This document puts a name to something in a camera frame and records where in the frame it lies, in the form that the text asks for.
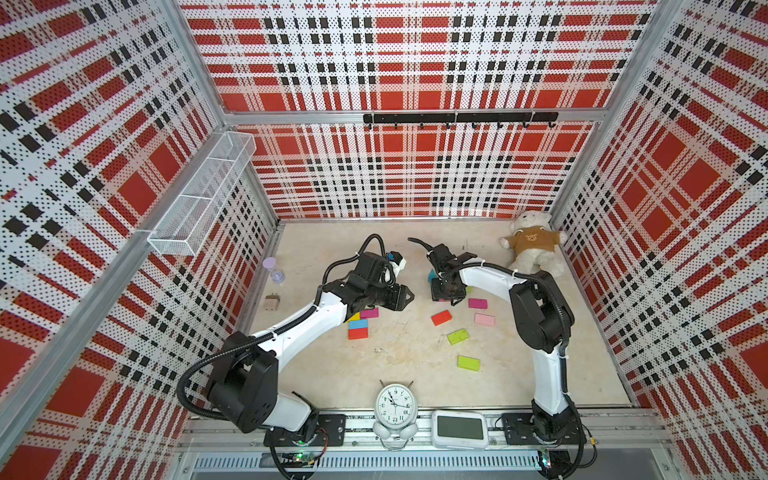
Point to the light green block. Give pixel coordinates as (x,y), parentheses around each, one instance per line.
(468,363)
(458,336)

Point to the black wall hook rail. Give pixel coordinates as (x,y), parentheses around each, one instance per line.
(524,118)

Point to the white digital clock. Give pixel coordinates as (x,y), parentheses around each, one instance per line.
(459,430)

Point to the red block front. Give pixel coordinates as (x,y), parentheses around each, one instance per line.
(358,333)

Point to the purple sand hourglass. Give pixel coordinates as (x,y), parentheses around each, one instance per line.
(275,274)

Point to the small wooden toy left wall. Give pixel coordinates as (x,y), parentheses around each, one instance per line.
(271,302)

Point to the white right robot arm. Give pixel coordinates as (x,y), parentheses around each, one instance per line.
(543,321)

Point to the light green block front right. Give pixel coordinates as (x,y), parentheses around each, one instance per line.
(468,363)

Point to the magenta rectangular block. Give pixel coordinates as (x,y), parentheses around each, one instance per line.
(369,313)

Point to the white wire mesh basket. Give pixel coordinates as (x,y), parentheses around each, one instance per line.
(216,170)

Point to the blue rectangular block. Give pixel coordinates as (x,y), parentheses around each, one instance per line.
(358,324)

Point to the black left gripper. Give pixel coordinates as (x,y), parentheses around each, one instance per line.
(397,301)

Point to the red block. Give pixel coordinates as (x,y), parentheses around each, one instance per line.
(358,333)
(441,318)

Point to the pink block right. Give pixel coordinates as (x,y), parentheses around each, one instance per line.
(485,319)

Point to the white teddy bear brown shirt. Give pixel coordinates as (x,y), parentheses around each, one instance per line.
(533,244)

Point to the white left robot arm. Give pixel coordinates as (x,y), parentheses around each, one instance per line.
(240,382)

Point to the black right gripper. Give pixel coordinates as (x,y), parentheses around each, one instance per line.
(436,294)

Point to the white twin-bell alarm clock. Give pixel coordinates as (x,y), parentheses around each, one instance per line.
(395,416)

